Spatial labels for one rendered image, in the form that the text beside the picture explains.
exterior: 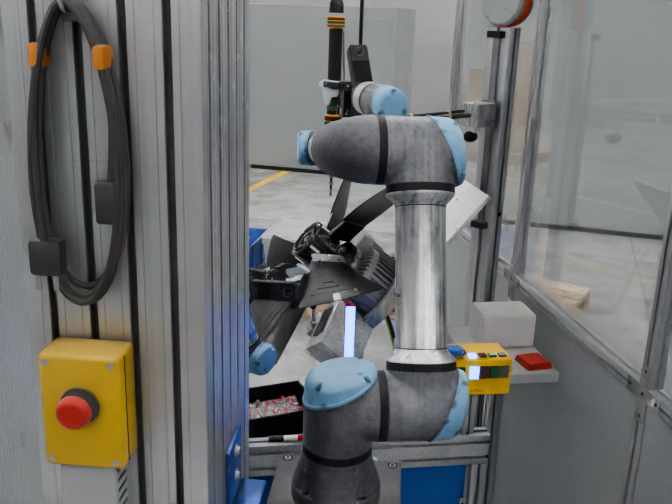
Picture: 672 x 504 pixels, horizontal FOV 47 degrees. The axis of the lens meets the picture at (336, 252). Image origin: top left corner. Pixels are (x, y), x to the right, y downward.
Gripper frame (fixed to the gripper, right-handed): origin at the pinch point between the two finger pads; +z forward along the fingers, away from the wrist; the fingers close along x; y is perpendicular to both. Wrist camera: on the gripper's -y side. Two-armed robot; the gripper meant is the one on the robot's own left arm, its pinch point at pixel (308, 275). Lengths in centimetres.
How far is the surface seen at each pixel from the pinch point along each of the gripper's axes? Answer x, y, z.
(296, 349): 100, 173, 149
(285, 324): 15.8, 11.7, 1.6
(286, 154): 36, 567, 500
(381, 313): 14.0, -6.4, 20.6
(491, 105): -39, -6, 75
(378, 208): -14.0, -2.3, 25.2
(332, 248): -3.5, 6.2, 15.4
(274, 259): 5.1, 38.7, 22.0
